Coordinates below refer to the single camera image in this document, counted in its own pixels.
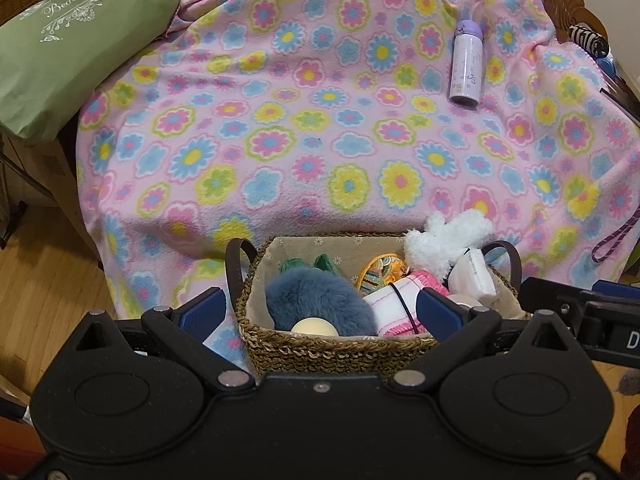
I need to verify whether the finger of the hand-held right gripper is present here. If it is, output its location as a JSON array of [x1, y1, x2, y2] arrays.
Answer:
[[520, 276, 594, 342]]

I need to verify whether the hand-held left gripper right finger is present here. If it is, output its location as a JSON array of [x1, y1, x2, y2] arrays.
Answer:
[[392, 287, 571, 391]]

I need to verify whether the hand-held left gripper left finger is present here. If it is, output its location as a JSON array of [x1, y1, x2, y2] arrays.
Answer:
[[72, 286, 254, 391]]

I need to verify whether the black hair tie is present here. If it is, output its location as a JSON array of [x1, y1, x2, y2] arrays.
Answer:
[[389, 282, 426, 335]]

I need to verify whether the white tissue packet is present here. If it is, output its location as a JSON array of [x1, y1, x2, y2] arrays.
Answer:
[[447, 248, 497, 304]]

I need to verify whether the pink white towel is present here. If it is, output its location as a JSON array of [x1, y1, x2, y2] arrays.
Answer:
[[362, 269, 451, 337]]

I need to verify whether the white teddy bear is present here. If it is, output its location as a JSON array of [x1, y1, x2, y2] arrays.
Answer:
[[403, 210, 496, 284]]

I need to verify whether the orange patterned pouch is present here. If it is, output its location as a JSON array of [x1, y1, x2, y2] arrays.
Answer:
[[355, 254, 409, 294]]

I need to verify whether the cream foam ball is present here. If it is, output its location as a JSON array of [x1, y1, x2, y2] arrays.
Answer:
[[290, 317, 339, 337]]

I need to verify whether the blue fluffy plush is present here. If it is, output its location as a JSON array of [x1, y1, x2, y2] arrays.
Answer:
[[263, 267, 379, 337]]

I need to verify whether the woven seagrass basket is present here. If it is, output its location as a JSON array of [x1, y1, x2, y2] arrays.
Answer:
[[224, 232, 532, 384]]

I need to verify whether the green plush toy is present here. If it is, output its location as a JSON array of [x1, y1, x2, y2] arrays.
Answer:
[[278, 253, 341, 279]]

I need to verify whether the grey fuzzy item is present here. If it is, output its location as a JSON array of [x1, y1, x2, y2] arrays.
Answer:
[[617, 369, 640, 397]]

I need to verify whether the maroon fuzzy cloth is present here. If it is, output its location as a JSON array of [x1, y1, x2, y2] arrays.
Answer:
[[620, 404, 640, 477]]

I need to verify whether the pink floral fleece blanket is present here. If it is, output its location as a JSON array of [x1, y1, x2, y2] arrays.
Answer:
[[75, 0, 640, 357]]

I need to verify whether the purple white water bottle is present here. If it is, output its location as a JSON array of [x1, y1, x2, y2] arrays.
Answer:
[[447, 19, 485, 110]]

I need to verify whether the zebra striped item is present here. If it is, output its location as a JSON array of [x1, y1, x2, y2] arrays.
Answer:
[[567, 22, 609, 56]]

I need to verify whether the green printed pillow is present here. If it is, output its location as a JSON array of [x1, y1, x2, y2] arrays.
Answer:
[[0, 0, 182, 141]]

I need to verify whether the purple wrist strap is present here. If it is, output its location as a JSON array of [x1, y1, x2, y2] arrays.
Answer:
[[591, 208, 640, 264]]

